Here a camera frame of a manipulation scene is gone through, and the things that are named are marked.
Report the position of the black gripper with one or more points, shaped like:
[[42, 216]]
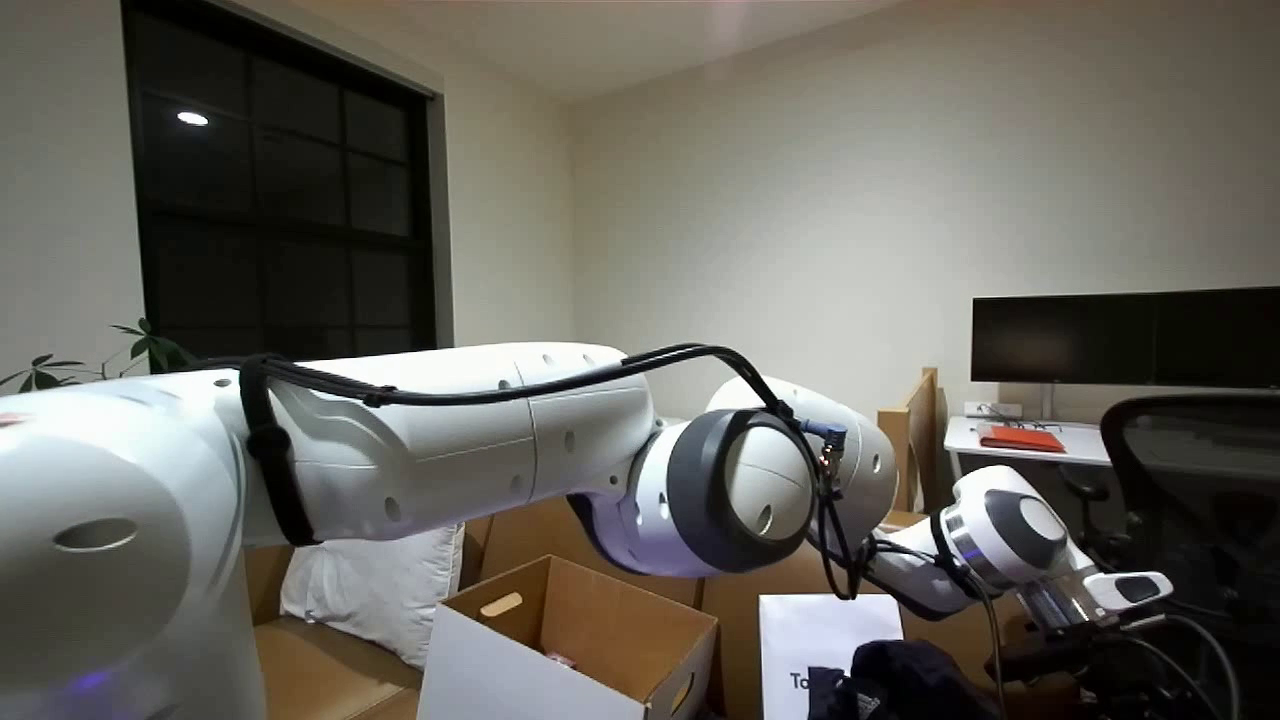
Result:
[[1075, 658]]

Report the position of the dark navy garment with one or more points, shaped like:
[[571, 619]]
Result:
[[923, 677]]

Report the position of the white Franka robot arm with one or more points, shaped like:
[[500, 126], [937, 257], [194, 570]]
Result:
[[443, 441]]

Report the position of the cardboard box with white front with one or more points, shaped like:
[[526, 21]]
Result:
[[600, 633]]

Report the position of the black mesh office chair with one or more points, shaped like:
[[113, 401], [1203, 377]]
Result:
[[1203, 506]]

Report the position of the white desk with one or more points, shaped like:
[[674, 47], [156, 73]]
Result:
[[1025, 453]]

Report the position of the red book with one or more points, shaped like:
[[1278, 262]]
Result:
[[1025, 439]]

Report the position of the white paper sign with text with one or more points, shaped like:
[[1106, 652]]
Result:
[[826, 642]]

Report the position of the black wide monitor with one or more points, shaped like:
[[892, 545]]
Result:
[[1133, 341]]

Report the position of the white square pillow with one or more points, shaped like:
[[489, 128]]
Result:
[[374, 592]]

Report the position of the green houseplant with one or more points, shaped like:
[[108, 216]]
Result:
[[144, 345]]

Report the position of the wooden bed frame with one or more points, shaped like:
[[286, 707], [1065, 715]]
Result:
[[923, 426]]

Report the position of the dark window with black frame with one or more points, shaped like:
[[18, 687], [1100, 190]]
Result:
[[283, 202]]

